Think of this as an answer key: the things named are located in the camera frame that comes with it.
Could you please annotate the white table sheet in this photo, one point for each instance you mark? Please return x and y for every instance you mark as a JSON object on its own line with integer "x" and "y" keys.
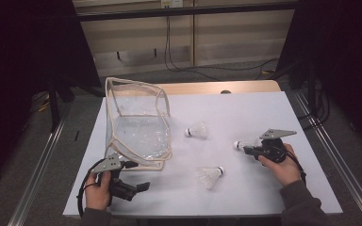
{"x": 232, "y": 106}

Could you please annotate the black curtain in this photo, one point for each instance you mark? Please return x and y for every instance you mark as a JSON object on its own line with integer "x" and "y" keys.
{"x": 12, "y": 62}
{"x": 352, "y": 47}

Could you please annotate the white shuttlecock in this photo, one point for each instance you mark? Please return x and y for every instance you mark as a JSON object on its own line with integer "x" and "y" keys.
{"x": 210, "y": 175}
{"x": 238, "y": 144}
{"x": 198, "y": 130}

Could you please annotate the metal floor rail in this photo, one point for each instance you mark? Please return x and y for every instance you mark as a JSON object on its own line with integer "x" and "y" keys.
{"x": 37, "y": 175}
{"x": 339, "y": 157}

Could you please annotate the person's right hand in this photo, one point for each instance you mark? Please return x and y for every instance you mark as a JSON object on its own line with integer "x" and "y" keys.
{"x": 284, "y": 172}

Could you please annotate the dark table grommet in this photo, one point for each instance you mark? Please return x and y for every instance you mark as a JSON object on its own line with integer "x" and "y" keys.
{"x": 225, "y": 92}

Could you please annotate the clear plastic bag beige trim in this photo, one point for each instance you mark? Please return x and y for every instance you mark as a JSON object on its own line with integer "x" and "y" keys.
{"x": 138, "y": 138}

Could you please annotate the light wooden cabinet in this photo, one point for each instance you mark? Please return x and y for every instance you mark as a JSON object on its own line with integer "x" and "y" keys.
{"x": 232, "y": 34}

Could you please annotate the person's left hand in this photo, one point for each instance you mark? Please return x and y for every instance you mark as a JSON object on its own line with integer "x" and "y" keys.
{"x": 95, "y": 196}

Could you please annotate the small black stick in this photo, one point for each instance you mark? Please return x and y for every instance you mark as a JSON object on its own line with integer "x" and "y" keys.
{"x": 76, "y": 135}

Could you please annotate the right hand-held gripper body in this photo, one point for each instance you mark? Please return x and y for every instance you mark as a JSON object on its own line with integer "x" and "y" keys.
{"x": 273, "y": 149}

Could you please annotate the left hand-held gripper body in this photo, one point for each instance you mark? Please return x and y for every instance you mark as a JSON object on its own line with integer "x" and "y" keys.
{"x": 110, "y": 164}

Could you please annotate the small black cabinet bracket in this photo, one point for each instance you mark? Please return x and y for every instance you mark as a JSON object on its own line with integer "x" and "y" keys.
{"x": 118, "y": 55}
{"x": 155, "y": 52}

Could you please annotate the white wall outlet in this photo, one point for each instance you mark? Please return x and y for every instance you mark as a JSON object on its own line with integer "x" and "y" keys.
{"x": 172, "y": 3}

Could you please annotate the black stand post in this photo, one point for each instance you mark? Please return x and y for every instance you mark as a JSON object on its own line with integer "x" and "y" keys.
{"x": 54, "y": 103}
{"x": 311, "y": 84}

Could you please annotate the black horizontal bar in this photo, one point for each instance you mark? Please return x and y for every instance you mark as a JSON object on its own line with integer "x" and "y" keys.
{"x": 185, "y": 12}

